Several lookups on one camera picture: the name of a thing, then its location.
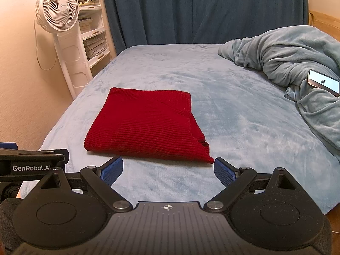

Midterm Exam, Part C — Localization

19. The grey-blue fleece blanket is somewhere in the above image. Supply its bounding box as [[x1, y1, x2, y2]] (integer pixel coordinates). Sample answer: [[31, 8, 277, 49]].
[[218, 25, 340, 162]]

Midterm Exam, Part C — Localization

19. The light blue bed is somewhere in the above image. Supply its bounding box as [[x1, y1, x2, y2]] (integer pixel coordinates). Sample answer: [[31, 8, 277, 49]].
[[38, 42, 340, 215]]

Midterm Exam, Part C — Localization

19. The white shelf unit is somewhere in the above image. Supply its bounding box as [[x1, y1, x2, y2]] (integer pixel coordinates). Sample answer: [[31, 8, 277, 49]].
[[72, 0, 116, 69]]

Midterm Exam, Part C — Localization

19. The wooden bed frame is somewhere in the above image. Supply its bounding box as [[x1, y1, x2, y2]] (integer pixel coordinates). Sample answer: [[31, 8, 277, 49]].
[[308, 11, 340, 43]]

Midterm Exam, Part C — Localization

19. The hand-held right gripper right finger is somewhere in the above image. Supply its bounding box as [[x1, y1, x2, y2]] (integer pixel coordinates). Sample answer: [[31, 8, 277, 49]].
[[203, 157, 300, 212]]

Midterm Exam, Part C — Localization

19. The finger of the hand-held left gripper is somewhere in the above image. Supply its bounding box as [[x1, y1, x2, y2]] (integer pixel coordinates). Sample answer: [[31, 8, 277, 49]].
[[0, 143, 70, 165]]

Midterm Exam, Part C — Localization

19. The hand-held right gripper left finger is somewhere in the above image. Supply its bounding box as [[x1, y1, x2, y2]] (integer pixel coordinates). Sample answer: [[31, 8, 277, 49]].
[[40, 156, 133, 213]]

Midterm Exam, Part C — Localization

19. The red knit sweater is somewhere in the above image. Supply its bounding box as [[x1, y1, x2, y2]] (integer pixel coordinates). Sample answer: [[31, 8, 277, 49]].
[[84, 87, 215, 164]]

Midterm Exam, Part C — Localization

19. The white fan cable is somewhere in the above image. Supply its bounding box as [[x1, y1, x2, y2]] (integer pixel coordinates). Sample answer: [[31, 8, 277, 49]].
[[33, 18, 57, 71]]

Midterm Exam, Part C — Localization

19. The stack of books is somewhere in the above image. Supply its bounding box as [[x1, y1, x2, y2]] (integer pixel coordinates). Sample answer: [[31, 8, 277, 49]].
[[77, 0, 107, 60]]

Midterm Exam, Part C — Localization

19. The smartphone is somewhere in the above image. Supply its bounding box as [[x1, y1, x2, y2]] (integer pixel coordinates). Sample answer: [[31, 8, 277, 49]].
[[307, 69, 340, 98]]

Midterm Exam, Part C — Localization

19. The dark blue curtain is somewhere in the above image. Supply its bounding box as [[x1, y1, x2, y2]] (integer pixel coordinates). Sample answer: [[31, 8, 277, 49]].
[[99, 0, 309, 57]]

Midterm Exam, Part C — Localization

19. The white standing fan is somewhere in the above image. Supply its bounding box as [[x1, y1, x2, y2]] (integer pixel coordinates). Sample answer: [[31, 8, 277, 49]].
[[35, 0, 93, 100]]

